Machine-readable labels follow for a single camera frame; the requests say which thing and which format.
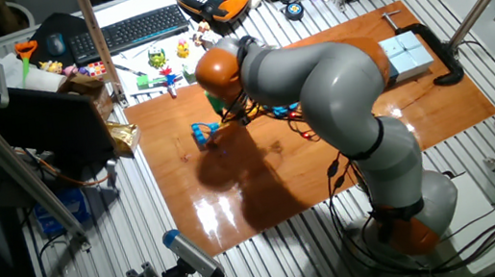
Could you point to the blue yellow toy shovel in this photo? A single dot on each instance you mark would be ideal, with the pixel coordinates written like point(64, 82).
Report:
point(201, 135)

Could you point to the small pink toy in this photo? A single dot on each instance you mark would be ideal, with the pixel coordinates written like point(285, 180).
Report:
point(69, 70)

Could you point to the yellow chick toy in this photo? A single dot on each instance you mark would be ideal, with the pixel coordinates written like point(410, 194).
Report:
point(183, 49)

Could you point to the green stick toy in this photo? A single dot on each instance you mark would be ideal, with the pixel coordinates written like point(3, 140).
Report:
point(143, 81)

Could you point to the green toy with white tag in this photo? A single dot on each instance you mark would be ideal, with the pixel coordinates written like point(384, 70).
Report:
point(190, 74)

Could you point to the black mouse pad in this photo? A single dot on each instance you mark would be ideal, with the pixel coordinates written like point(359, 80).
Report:
point(66, 25)

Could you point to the green gripper adapter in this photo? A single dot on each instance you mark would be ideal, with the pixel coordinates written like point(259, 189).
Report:
point(216, 103)

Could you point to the brown upright post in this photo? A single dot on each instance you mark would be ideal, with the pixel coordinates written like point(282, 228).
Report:
point(99, 43)

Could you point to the silver camera blue cap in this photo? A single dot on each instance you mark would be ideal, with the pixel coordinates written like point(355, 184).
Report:
point(191, 253)

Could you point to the brown monkey toy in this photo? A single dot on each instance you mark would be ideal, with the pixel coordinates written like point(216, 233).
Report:
point(202, 33)

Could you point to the gold foil bag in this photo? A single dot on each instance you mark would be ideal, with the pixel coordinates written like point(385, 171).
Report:
point(125, 137)

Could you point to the light grey gift box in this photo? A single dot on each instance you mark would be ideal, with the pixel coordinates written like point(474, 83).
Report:
point(406, 55)

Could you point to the black monitor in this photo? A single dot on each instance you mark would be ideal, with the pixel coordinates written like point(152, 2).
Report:
point(46, 123)

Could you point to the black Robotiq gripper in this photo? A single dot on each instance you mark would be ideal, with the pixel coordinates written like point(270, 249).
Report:
point(235, 116)

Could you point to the green frog toy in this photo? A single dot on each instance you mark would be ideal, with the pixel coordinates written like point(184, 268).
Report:
point(157, 58)

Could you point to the dark computer mouse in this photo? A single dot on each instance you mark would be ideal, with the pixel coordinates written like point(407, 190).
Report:
point(55, 44)

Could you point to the white paper sheet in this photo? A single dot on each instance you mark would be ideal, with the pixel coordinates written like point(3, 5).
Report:
point(134, 89)

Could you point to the blue box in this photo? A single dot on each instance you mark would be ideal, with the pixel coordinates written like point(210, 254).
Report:
point(63, 210)

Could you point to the blue red plane toy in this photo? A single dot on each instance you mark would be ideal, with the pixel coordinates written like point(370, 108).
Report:
point(169, 79)

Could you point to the dark pen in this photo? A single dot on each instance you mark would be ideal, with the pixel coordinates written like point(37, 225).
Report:
point(128, 69)

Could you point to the small yellow figure toy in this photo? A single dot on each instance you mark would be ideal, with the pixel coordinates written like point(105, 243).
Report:
point(52, 67)

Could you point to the black computer keyboard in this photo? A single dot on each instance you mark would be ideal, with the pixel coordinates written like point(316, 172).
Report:
point(126, 31)

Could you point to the brown wooden board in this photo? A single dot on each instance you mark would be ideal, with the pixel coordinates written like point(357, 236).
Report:
point(284, 191)

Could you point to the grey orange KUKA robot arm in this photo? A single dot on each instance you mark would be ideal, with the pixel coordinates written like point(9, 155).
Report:
point(342, 86)

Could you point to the small black round puck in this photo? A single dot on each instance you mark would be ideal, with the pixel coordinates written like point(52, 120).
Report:
point(294, 11)

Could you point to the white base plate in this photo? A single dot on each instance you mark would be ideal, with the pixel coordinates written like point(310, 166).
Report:
point(482, 217)

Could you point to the long diagonal aluminium bar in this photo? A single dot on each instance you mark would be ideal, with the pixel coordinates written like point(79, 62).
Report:
point(13, 162)

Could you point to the small colourful cube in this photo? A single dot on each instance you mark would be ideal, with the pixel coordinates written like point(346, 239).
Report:
point(96, 70)

